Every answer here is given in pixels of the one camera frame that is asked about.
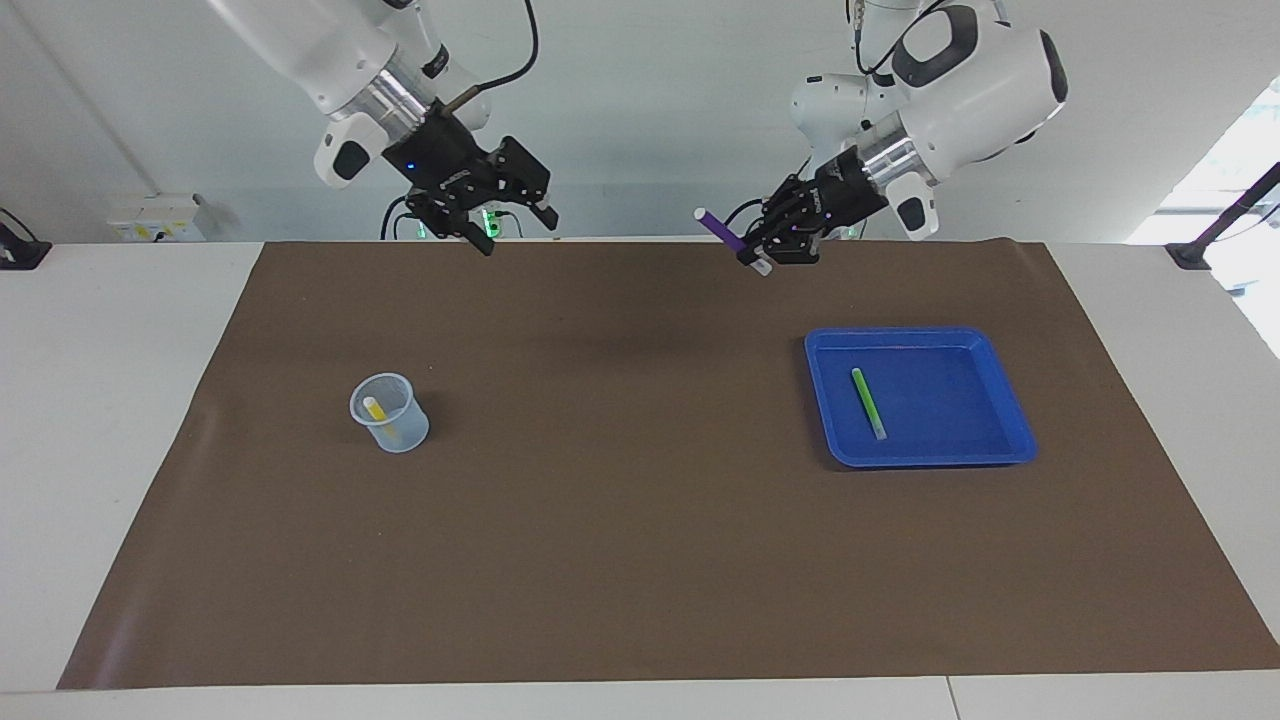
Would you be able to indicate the purple pen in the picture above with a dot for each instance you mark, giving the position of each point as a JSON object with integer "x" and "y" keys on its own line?
{"x": 722, "y": 232}

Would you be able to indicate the brown table mat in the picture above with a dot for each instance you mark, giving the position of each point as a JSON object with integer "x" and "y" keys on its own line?
{"x": 640, "y": 560}

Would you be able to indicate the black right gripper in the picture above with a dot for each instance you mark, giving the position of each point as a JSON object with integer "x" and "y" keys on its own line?
{"x": 445, "y": 155}

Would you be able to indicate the white wall socket box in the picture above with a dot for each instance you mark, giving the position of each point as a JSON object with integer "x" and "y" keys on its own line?
{"x": 150, "y": 225}

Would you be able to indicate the translucent plastic cup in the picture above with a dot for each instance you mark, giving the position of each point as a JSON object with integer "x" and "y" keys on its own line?
{"x": 405, "y": 435}

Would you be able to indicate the blue plastic tray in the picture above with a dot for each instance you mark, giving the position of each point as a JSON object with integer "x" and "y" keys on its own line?
{"x": 960, "y": 420}

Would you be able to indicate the black stand with pole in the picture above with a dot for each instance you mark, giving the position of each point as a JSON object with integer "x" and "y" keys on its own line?
{"x": 1190, "y": 252}

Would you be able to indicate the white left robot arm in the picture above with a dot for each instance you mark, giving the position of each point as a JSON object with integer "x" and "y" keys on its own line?
{"x": 980, "y": 80}

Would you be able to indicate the yellow pen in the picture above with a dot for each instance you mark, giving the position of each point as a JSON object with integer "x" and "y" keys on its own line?
{"x": 378, "y": 412}

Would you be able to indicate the green pen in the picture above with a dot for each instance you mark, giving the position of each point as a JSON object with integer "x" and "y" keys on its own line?
{"x": 868, "y": 403}

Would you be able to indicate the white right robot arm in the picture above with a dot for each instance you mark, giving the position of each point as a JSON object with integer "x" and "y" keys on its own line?
{"x": 310, "y": 40}

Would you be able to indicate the black table clamp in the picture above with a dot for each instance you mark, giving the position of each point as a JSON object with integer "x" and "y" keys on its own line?
{"x": 20, "y": 252}

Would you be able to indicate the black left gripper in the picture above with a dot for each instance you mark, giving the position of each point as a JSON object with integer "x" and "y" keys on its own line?
{"x": 852, "y": 190}

